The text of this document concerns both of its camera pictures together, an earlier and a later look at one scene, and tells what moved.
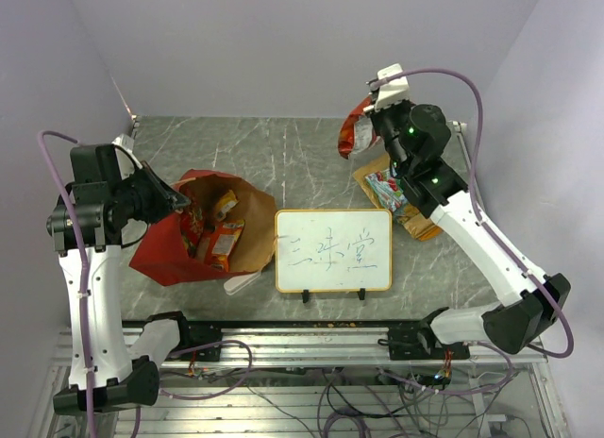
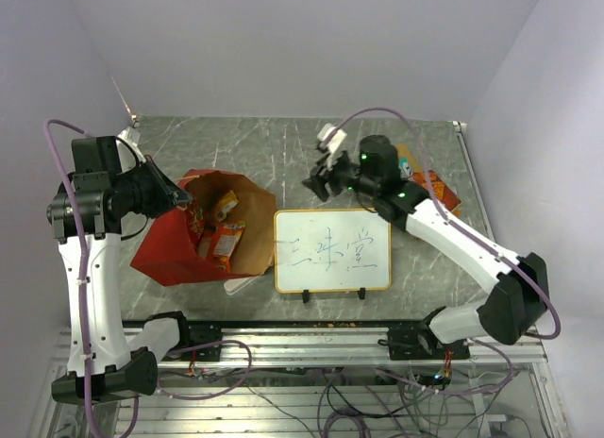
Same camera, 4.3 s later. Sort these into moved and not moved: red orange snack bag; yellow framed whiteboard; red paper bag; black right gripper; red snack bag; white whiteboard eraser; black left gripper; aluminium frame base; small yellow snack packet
Moved: red orange snack bag; red snack bag; black right gripper
Not moved: aluminium frame base; white whiteboard eraser; red paper bag; black left gripper; yellow framed whiteboard; small yellow snack packet
